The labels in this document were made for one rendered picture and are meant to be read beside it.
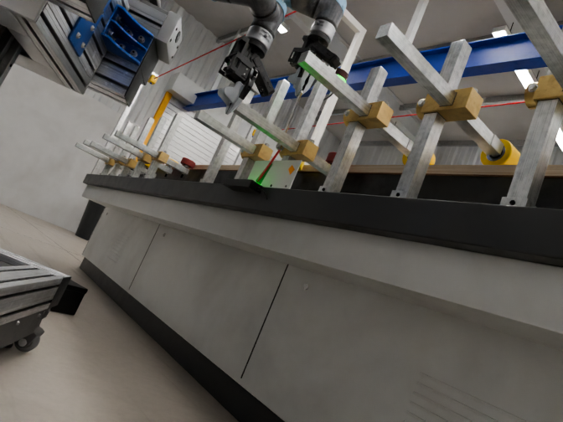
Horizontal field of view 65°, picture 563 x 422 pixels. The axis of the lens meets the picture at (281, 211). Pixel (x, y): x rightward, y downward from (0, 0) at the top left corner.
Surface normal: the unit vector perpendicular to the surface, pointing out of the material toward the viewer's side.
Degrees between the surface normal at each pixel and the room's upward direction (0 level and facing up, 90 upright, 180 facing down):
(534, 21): 180
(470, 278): 90
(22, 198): 90
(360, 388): 90
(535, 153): 90
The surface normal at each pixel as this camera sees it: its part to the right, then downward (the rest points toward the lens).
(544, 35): -0.39, 0.90
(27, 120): 0.62, 0.11
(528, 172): -0.72, -0.41
